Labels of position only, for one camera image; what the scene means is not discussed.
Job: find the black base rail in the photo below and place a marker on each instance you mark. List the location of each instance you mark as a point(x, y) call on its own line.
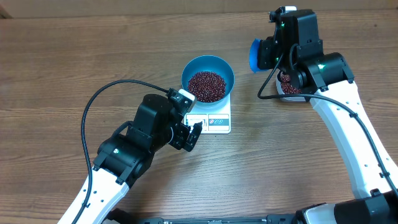
point(217, 220)

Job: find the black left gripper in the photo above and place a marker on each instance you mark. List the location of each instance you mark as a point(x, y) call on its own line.
point(180, 141)

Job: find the blue bowl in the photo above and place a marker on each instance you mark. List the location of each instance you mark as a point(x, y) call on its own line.
point(210, 63)

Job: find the clear plastic container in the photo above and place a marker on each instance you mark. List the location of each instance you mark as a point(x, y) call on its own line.
point(296, 99)

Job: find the blue measuring scoop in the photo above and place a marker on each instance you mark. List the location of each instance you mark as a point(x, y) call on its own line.
point(253, 53)

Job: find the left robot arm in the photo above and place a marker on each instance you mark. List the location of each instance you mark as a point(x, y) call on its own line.
point(129, 152)

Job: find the red beans in bowl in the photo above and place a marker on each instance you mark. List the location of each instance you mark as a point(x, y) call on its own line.
point(207, 87)

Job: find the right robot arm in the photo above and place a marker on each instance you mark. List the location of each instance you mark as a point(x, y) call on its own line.
point(327, 83)

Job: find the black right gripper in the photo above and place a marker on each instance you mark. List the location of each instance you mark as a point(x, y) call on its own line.
point(265, 53)

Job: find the white kitchen scale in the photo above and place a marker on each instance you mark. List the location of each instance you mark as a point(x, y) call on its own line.
point(215, 117)

